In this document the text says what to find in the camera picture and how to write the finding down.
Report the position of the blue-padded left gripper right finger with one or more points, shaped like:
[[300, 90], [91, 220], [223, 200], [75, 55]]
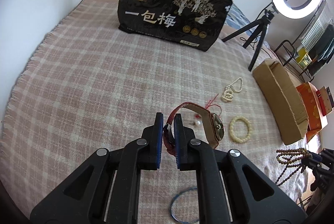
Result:
[[230, 188]]

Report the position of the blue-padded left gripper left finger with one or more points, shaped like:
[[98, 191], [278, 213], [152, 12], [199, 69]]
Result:
[[105, 187]]

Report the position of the dark blue bangle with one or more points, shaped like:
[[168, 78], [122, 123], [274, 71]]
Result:
[[184, 207]]

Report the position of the red strap gold watch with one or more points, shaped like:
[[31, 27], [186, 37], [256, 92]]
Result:
[[212, 124]]

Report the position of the orange gift box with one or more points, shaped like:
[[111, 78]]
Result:
[[315, 107]]

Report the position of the cardboard box tray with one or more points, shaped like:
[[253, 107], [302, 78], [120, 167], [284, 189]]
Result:
[[284, 100]]

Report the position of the black metal rack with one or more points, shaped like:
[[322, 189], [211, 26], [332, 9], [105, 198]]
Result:
[[312, 49]]

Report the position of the yellow green box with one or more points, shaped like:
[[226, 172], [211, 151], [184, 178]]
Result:
[[303, 59]]

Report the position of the pink plaid blanket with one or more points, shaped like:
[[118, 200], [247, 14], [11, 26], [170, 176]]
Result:
[[90, 85]]

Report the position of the striped hanging towel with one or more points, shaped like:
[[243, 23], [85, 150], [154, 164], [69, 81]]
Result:
[[317, 26]]

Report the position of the black mini tripod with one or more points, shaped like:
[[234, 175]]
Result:
[[261, 25]]

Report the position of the black plum snack bag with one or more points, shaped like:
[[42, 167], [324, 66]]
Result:
[[196, 23]]

